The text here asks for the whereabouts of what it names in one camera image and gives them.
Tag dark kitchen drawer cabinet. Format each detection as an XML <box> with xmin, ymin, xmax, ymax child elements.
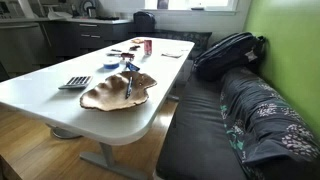
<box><xmin>41</xmin><ymin>19</ymin><xmax>135</xmax><ymax>58</ymax></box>

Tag wooden bowl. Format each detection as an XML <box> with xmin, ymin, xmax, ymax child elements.
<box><xmin>79</xmin><ymin>70</ymin><xmax>158</xmax><ymax>112</ymax></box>

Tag blue white round container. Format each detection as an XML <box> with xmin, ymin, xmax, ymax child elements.
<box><xmin>102</xmin><ymin>59</ymin><xmax>121</xmax><ymax>71</ymax></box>

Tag black backpack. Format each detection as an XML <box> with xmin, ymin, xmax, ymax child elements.
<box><xmin>192</xmin><ymin>31</ymin><xmax>267</xmax><ymax>82</ymax></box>

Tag blue pen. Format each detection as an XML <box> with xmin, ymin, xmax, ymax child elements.
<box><xmin>125</xmin><ymin>76</ymin><xmax>134</xmax><ymax>100</ymax></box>

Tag black bag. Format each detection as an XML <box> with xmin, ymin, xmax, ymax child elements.
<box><xmin>133</xmin><ymin>10</ymin><xmax>157</xmax><ymax>34</ymax></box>

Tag grey dishwasher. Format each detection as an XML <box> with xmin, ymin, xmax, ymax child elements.
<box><xmin>0</xmin><ymin>21</ymin><xmax>52</xmax><ymax>74</ymax></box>

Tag round grey table base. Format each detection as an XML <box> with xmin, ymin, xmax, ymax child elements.
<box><xmin>49</xmin><ymin>125</ymin><xmax>83</xmax><ymax>140</ymax></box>

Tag blue packet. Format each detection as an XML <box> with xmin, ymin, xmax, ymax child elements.
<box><xmin>125</xmin><ymin>61</ymin><xmax>141</xmax><ymax>72</ymax></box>

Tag white paper napkin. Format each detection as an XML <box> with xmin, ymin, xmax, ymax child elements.
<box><xmin>161</xmin><ymin>51</ymin><xmax>184</xmax><ymax>59</ymax></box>

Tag orange snack item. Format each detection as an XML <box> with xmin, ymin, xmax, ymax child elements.
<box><xmin>130</xmin><ymin>37</ymin><xmax>145</xmax><ymax>45</ymax></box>

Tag red drink can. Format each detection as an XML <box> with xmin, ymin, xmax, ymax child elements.
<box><xmin>143</xmin><ymin>39</ymin><xmax>153</xmax><ymax>56</ymax></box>

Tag grey calculator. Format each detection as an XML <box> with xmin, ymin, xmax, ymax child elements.
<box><xmin>58</xmin><ymin>75</ymin><xmax>94</xmax><ymax>90</ymax></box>

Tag white window frame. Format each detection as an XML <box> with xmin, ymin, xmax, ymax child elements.
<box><xmin>144</xmin><ymin>0</ymin><xmax>240</xmax><ymax>16</ymax></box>

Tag black plastic fork packet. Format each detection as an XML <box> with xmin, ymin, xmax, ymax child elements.
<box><xmin>106</xmin><ymin>48</ymin><xmax>123</xmax><ymax>57</ymax></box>

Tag grey table leg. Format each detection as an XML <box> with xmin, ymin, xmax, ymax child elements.
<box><xmin>79</xmin><ymin>142</ymin><xmax>148</xmax><ymax>180</ymax></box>

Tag dark floral blanket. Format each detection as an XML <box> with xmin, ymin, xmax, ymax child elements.
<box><xmin>219</xmin><ymin>66</ymin><xmax>320</xmax><ymax>180</ymax></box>

